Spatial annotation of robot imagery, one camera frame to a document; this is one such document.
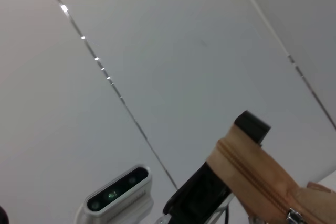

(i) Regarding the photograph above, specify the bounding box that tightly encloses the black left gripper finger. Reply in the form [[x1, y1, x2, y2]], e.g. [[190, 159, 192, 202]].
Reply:
[[162, 163, 232, 224], [234, 110, 272, 147]]

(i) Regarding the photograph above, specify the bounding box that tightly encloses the khaki canvas food bag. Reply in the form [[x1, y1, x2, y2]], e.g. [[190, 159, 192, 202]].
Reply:
[[206, 126, 336, 224]]

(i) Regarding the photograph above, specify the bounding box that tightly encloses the silver metal zipper pull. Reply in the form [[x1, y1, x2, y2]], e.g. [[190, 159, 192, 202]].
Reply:
[[286, 207, 302, 224]]

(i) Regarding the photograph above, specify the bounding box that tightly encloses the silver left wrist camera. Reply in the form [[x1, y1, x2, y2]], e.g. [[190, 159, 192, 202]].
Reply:
[[74, 165, 154, 224]]

